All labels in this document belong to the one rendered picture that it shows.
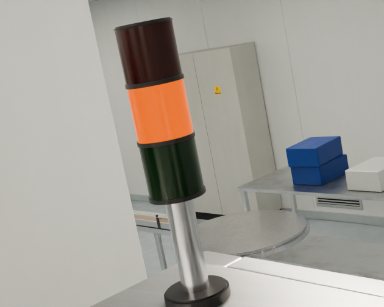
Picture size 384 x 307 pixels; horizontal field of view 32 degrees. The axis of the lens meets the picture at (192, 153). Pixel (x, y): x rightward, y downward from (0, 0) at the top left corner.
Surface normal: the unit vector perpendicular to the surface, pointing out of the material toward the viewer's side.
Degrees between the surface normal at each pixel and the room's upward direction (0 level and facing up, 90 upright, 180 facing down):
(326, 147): 90
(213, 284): 0
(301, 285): 0
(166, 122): 90
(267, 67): 90
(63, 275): 90
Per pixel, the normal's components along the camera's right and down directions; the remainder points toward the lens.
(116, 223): 0.66, 0.01
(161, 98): 0.19, 0.15
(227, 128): -0.72, 0.26
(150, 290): -0.18, -0.97
